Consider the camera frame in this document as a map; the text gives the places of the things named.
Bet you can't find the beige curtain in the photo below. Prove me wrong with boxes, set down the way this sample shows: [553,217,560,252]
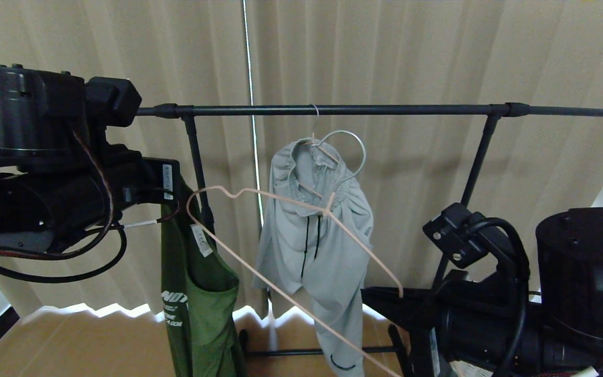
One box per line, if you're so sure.
[0,0,603,321]

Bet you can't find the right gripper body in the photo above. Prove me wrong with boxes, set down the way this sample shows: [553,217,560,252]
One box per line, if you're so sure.
[408,270,547,377]

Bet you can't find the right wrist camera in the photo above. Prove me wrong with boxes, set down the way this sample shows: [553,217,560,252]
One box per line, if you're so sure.
[422,203,493,270]

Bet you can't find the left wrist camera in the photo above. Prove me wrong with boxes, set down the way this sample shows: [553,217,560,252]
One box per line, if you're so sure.
[85,77,143,129]

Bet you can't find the green garment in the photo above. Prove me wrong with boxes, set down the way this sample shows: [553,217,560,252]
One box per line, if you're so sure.
[160,175,248,377]

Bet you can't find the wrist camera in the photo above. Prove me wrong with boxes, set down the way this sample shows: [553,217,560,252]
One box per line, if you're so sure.
[85,77,143,129]
[422,203,493,270]

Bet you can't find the pink clothes hanger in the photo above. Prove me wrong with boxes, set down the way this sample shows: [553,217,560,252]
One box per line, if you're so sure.
[295,104,342,201]
[186,129,405,377]

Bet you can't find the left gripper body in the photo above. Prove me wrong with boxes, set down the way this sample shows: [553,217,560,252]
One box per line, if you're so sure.
[0,157,182,253]

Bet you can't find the pale grey shorts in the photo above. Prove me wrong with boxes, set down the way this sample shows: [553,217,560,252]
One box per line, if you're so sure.
[252,138,375,377]

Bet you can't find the black clothes rack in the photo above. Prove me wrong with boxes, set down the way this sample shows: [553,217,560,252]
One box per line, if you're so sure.
[136,102,603,377]

